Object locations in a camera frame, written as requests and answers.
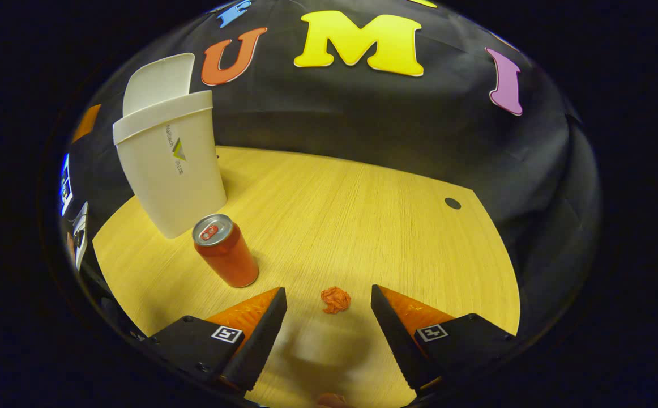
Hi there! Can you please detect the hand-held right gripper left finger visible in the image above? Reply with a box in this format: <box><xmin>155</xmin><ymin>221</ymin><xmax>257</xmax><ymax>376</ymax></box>
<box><xmin>141</xmin><ymin>287</ymin><xmax>288</xmax><ymax>398</ymax></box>

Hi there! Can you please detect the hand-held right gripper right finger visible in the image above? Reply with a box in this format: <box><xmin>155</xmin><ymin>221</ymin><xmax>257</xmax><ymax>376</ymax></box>
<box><xmin>371</xmin><ymin>285</ymin><xmax>525</xmax><ymax>397</ymax></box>

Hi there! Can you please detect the orange paper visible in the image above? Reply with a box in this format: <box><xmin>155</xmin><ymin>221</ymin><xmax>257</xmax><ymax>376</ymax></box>
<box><xmin>321</xmin><ymin>286</ymin><xmax>352</xmax><ymax>315</ymax></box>

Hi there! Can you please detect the red pop can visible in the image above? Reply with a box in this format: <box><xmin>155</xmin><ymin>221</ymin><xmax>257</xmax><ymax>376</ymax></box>
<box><xmin>193</xmin><ymin>214</ymin><xmax>259</xmax><ymax>288</ymax></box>

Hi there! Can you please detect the white desktop garbage bin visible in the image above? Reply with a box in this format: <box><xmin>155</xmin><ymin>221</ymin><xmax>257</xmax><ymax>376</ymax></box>
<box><xmin>112</xmin><ymin>53</ymin><xmax>228</xmax><ymax>239</ymax></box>

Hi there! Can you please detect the lit computer screen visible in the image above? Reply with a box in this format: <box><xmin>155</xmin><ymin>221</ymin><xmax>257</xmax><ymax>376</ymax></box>
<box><xmin>59</xmin><ymin>153</ymin><xmax>74</xmax><ymax>218</ymax></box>

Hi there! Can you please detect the white framed computer screen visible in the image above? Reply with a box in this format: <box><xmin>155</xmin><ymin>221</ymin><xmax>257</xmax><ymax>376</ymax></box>
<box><xmin>72</xmin><ymin>201</ymin><xmax>89</xmax><ymax>271</ymax></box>

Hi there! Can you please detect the black backdrop cloth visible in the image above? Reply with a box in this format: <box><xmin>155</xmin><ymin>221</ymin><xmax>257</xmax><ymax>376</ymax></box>
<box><xmin>60</xmin><ymin>0</ymin><xmax>601</xmax><ymax>341</ymax></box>

